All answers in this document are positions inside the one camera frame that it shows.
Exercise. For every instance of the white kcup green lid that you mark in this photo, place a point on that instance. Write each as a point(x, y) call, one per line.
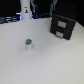
point(28, 43)

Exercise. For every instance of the black kcup holder drawer unit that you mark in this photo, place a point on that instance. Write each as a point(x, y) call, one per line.
point(62, 23)

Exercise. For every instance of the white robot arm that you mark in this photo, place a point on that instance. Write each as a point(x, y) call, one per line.
point(26, 13)

